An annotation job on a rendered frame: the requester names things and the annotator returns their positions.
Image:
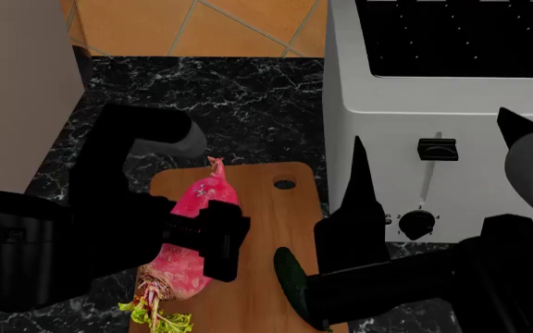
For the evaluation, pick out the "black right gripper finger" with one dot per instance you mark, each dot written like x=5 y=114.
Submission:
x=363 y=180

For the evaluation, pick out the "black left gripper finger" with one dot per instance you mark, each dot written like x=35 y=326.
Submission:
x=226 y=239

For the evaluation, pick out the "pink radish with green leaves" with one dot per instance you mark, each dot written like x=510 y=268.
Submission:
x=202 y=197

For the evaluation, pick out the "wooden cutting board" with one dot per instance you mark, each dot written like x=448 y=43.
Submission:
x=266 y=211

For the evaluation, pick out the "small dark toaster button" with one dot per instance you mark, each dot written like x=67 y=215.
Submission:
x=388 y=220

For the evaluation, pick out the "black toaster dial knob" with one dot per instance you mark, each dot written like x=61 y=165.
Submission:
x=417 y=224

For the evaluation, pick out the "dark green cucumber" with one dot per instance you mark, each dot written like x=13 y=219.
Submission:
x=290 y=274

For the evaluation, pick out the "white toaster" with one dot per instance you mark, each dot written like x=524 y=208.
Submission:
x=387 y=104

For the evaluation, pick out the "black toaster lever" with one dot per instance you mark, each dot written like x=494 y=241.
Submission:
x=437 y=149

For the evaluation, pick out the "grey cabinet side panel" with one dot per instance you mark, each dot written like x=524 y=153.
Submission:
x=16 y=90

